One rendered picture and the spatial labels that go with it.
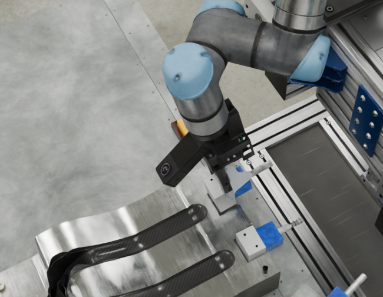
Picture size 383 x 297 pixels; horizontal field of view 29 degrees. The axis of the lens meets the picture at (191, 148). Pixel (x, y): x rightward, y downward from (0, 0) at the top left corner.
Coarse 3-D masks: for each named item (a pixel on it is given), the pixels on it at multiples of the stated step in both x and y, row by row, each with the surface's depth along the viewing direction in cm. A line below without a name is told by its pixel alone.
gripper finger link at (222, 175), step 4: (216, 168) 127; (216, 172) 126; (220, 172) 127; (224, 172) 127; (220, 176) 127; (224, 176) 127; (220, 180) 127; (224, 180) 128; (228, 180) 128; (224, 184) 129; (228, 184) 129; (224, 188) 129; (228, 188) 131; (228, 192) 132
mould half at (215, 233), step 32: (160, 192) 144; (192, 192) 144; (64, 224) 137; (96, 224) 139; (128, 224) 141; (224, 224) 140; (128, 256) 137; (160, 256) 138; (192, 256) 137; (32, 288) 139; (96, 288) 130; (128, 288) 133; (224, 288) 134; (256, 288) 136
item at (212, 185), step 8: (240, 168) 139; (256, 168) 140; (264, 168) 140; (208, 184) 138; (216, 184) 137; (248, 184) 138; (208, 192) 142; (216, 192) 136; (240, 192) 139; (216, 200) 136; (224, 200) 138; (232, 200) 139; (224, 208) 139
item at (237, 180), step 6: (228, 168) 130; (234, 168) 130; (228, 174) 130; (234, 174) 131; (240, 174) 132; (246, 174) 132; (234, 180) 132; (240, 180) 133; (246, 180) 133; (234, 186) 133; (240, 186) 134; (234, 192) 133; (234, 198) 136
